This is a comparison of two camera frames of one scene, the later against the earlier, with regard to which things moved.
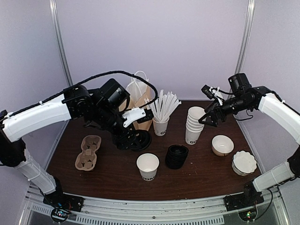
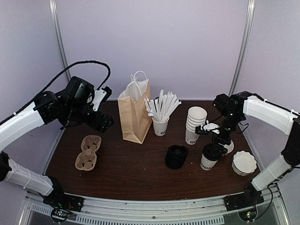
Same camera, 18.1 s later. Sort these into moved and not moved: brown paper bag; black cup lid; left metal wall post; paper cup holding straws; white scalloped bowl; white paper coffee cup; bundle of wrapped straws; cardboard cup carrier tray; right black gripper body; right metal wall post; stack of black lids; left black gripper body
Moved: white paper coffee cup; black cup lid; left black gripper body; right black gripper body
Not moved: paper cup holding straws; left metal wall post; right metal wall post; white scalloped bowl; bundle of wrapped straws; stack of black lids; brown paper bag; cardboard cup carrier tray
